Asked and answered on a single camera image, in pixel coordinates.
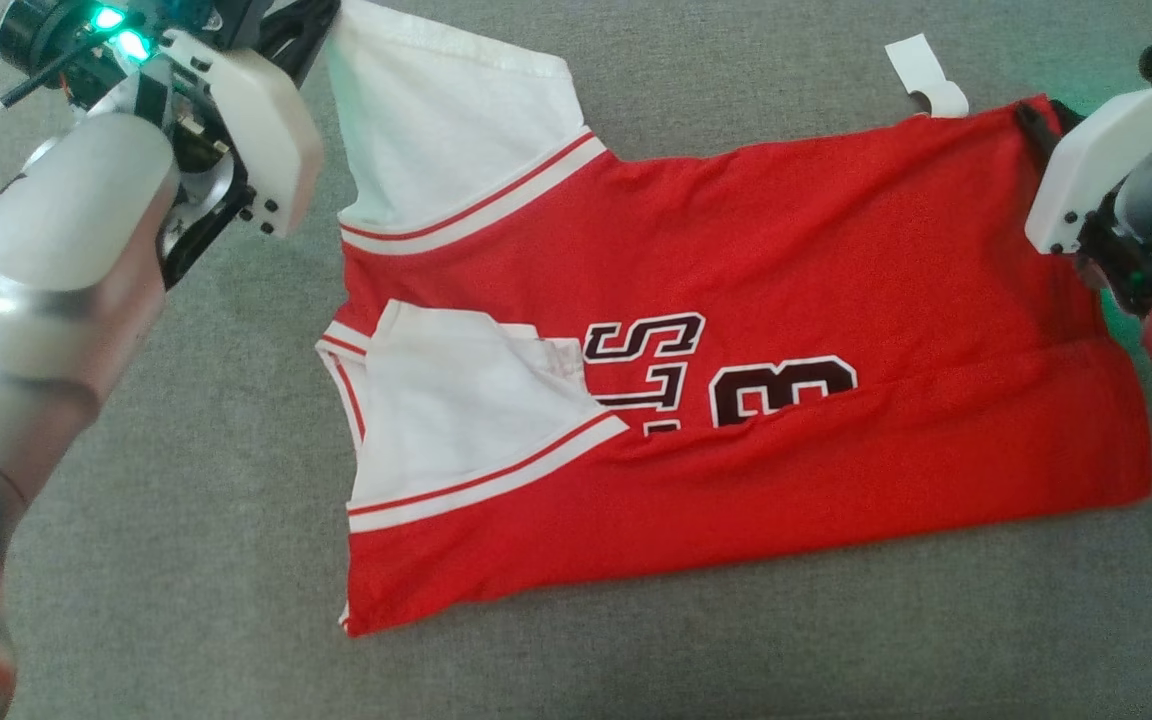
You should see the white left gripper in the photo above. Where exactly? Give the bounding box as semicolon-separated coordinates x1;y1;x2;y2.
134;0;343;293

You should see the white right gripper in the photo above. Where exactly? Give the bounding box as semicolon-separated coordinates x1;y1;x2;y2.
1014;84;1152;257

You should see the red white basketball jersey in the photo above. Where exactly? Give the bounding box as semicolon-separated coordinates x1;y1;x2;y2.
316;0;1152;638

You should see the large grey sofa seat cushion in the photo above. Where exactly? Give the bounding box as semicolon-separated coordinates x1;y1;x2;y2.
0;0;1152;720

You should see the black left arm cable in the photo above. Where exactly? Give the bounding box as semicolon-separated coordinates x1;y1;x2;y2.
0;30;152;151

